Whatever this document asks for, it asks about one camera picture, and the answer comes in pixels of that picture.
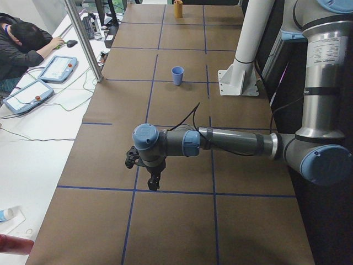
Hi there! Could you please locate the red cylinder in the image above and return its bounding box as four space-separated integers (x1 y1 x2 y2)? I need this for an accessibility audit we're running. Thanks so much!
1 234 34 255

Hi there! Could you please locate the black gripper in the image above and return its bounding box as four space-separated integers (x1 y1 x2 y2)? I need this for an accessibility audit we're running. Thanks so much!
143 157 166 191

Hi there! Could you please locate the yellow cup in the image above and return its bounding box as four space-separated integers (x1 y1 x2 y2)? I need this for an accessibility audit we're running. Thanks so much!
173 0 183 18

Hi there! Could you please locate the blue cup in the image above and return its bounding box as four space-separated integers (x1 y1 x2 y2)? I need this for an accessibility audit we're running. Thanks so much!
171 66 184 86

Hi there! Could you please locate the aluminium frame post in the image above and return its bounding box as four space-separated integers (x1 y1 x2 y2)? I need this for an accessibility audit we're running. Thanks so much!
64 0 103 83

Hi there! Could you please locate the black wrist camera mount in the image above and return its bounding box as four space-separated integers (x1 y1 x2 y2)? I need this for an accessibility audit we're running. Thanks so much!
125 146 145 169

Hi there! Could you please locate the lower teach pendant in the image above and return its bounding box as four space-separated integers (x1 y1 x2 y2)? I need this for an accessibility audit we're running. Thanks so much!
3 80 54 114

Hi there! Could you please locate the black computer mouse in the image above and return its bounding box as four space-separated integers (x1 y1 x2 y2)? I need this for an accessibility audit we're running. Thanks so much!
66 40 78 48

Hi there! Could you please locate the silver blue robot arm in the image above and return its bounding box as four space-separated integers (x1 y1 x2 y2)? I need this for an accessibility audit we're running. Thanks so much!
125 1 352 190

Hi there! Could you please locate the upper teach pendant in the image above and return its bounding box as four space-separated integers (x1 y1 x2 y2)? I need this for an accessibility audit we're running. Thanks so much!
38 56 78 83

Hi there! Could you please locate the seated person in black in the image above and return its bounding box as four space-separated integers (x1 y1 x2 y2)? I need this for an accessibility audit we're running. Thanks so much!
1 13 65 93

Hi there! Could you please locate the white camera pole with base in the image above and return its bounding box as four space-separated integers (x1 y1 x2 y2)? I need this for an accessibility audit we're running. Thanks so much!
218 0 275 96

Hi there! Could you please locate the black keyboard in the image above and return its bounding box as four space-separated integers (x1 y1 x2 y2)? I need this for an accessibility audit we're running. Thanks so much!
82 17 94 40

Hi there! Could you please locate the teach pendant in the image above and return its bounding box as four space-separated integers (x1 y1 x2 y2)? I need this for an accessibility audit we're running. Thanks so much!
3 80 54 114
38 56 78 83

